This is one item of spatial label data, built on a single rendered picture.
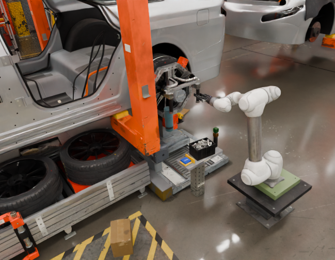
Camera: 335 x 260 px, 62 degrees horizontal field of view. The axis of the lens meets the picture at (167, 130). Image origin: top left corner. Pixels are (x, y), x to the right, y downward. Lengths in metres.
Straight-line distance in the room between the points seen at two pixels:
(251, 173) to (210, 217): 0.65
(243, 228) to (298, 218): 0.51
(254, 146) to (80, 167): 1.47
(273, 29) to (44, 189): 3.91
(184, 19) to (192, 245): 2.10
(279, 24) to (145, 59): 3.06
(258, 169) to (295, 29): 3.06
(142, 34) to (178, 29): 0.92
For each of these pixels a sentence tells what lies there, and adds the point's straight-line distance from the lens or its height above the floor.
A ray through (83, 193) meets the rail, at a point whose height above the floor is 0.39.
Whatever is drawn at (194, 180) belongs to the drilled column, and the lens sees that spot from 2.69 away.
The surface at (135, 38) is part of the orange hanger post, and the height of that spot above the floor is 1.54.
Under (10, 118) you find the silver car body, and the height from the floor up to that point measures 1.01.
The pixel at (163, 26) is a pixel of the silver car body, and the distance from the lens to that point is 2.82.
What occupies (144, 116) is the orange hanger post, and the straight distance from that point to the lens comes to 2.27.
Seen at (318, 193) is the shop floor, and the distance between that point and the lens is 3.10.
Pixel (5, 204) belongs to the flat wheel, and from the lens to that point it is 2.47.
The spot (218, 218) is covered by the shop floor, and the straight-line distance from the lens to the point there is 2.64.
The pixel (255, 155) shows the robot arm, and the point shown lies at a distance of 2.21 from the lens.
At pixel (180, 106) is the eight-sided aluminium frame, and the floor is 0.64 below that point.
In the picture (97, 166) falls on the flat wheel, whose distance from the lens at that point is 2.54.
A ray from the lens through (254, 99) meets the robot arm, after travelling 2.00.
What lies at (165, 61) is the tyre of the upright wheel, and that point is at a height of 1.15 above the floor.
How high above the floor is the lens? 2.00
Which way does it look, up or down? 32 degrees down
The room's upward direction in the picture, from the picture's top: 4 degrees counter-clockwise
